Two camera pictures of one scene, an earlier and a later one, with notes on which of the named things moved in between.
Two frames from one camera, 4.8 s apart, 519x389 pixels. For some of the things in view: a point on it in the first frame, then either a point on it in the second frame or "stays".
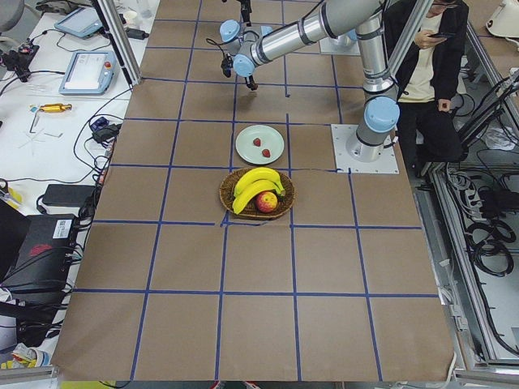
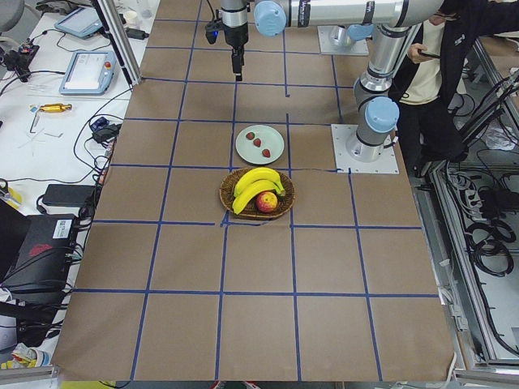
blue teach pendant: [89, 73] stays
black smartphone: [442, 35] to [431, 55]
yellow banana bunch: [253, 182] stays
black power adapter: [66, 195] stays
